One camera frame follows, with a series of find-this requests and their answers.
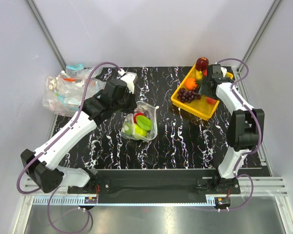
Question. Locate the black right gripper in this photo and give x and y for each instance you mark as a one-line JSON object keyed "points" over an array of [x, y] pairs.
{"points": [[203, 90]]}

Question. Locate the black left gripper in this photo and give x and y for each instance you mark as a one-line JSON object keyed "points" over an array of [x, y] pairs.
{"points": [[133, 104]]}

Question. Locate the wrinkled green round fruit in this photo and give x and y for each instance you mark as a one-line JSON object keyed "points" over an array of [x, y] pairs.
{"points": [[127, 128]]}

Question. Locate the green star fruit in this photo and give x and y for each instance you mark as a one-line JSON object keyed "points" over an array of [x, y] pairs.
{"points": [[144, 122]]}

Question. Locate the clear zip top bag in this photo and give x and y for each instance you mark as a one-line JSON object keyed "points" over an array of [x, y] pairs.
{"points": [[147, 110]]}

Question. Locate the smooth green apple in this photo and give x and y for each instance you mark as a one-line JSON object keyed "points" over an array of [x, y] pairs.
{"points": [[139, 131]]}

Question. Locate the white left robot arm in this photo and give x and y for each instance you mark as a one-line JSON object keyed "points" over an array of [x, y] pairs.
{"points": [[42, 164]]}

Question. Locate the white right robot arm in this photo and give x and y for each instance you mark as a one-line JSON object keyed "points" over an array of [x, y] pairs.
{"points": [[244, 134]]}

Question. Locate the pile of clear zip bags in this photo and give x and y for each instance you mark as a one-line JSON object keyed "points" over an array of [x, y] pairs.
{"points": [[64, 92]]}

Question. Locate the small yellow fruit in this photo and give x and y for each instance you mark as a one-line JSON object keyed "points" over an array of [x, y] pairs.
{"points": [[198, 75]]}

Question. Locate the dark red apple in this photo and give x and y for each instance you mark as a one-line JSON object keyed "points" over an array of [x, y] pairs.
{"points": [[202, 64]]}

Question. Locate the pink peach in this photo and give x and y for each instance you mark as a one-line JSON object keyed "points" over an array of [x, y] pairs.
{"points": [[210, 101]]}

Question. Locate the orange fruit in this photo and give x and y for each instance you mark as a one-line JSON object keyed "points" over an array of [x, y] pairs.
{"points": [[191, 84]]}

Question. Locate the dark purple grape bunch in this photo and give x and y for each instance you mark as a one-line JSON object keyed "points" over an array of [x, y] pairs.
{"points": [[188, 96]]}

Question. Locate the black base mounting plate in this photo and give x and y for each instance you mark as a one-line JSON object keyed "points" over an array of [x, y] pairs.
{"points": [[202, 181]]}

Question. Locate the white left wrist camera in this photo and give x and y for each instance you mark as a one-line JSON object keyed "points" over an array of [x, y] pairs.
{"points": [[130, 79]]}

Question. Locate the aluminium frame rail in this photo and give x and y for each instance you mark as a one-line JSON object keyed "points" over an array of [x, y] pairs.
{"points": [[267, 186]]}

